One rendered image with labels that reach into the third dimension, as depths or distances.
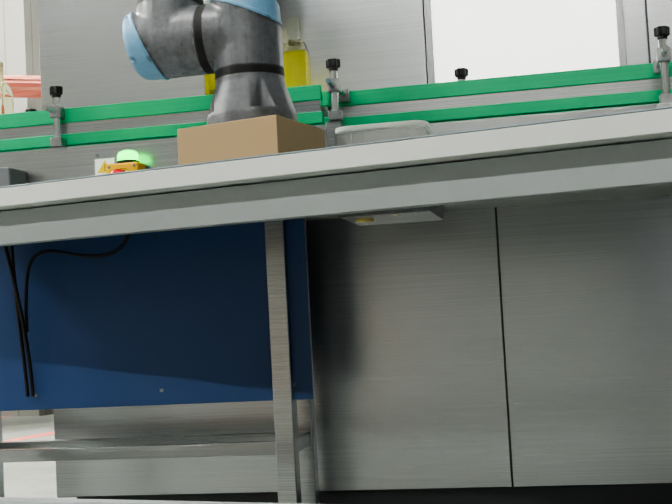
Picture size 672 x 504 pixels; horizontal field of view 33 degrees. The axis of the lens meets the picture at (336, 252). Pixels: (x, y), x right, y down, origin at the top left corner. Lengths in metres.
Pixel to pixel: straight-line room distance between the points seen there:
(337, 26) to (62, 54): 0.68
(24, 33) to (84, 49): 4.34
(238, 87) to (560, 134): 0.54
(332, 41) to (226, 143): 0.84
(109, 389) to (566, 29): 1.25
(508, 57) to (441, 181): 0.89
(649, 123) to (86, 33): 1.61
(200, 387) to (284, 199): 0.67
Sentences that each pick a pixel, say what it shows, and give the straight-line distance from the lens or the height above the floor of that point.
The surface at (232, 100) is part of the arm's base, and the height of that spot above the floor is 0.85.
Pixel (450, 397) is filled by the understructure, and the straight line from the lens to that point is 2.54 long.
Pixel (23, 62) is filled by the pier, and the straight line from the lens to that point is 7.12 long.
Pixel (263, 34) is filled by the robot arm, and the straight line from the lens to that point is 1.89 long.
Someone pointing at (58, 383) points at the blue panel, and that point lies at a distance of 2.47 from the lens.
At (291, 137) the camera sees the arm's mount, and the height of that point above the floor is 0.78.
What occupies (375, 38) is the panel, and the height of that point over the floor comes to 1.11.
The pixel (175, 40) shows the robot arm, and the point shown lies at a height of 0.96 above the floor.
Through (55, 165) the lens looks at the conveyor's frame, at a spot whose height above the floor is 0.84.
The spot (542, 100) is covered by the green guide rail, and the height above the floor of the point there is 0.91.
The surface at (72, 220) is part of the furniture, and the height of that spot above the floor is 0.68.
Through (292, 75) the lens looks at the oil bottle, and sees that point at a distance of 2.46.
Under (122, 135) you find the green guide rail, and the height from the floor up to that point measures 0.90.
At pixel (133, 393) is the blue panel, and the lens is 2.41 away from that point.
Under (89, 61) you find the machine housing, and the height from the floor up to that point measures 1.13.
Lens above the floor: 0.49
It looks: 3 degrees up
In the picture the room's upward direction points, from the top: 3 degrees counter-clockwise
